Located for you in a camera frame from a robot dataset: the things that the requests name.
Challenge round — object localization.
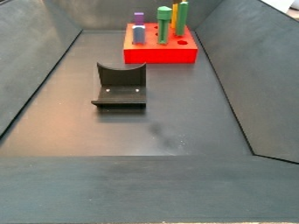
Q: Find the black curved fixture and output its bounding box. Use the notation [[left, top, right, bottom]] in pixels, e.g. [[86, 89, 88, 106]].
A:
[[90, 64, 146, 107]]

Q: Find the red peg board base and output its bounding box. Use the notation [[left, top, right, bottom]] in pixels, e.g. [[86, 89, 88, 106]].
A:
[[122, 23, 199, 64]]

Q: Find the blue notched peg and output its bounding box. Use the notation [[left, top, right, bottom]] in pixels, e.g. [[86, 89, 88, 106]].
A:
[[132, 25, 145, 45]]

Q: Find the purple square peg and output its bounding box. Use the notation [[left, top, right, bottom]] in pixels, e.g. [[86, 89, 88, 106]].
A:
[[134, 12, 144, 25]]

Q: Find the green pentagon peg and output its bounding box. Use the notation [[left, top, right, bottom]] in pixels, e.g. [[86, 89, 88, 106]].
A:
[[156, 6, 172, 45]]

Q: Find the green star peg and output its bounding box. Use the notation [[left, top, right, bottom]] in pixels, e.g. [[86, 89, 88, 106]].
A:
[[174, 1, 189, 36]]

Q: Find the yellow arch peg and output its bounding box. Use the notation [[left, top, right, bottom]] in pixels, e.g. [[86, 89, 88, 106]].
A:
[[170, 3, 178, 29]]

